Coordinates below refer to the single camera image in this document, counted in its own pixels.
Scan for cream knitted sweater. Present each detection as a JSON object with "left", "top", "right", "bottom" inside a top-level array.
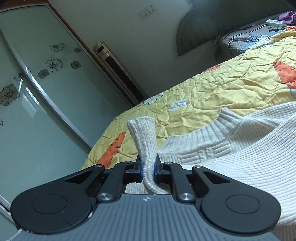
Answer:
[{"left": 125, "top": 101, "right": 295, "bottom": 240}]

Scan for glass floral wardrobe door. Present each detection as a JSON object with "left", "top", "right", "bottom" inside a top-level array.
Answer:
[{"left": 1, "top": 1, "right": 130, "bottom": 240}]

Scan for gold tower air conditioner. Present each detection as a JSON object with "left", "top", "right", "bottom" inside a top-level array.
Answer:
[{"left": 93, "top": 42, "right": 147, "bottom": 105}]

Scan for yellow carrot print quilt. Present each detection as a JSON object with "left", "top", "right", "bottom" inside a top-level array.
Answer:
[{"left": 83, "top": 27, "right": 295, "bottom": 168}]

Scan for grey checked pillow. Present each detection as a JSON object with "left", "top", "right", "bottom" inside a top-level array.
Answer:
[{"left": 215, "top": 23, "right": 278, "bottom": 56}]

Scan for grey padded headboard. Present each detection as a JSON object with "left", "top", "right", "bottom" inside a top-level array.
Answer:
[{"left": 176, "top": 1, "right": 292, "bottom": 56}]

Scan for black eyeglasses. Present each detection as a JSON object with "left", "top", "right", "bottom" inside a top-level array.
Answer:
[{"left": 268, "top": 26, "right": 286, "bottom": 33}]

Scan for white remote control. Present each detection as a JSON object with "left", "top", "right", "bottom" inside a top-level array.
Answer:
[{"left": 266, "top": 19, "right": 285, "bottom": 26}]

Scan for purple cloth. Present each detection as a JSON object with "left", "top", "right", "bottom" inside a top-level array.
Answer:
[{"left": 278, "top": 11, "right": 296, "bottom": 26}]

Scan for white double wall socket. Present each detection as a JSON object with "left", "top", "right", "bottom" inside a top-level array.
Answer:
[{"left": 138, "top": 4, "right": 158, "bottom": 19}]

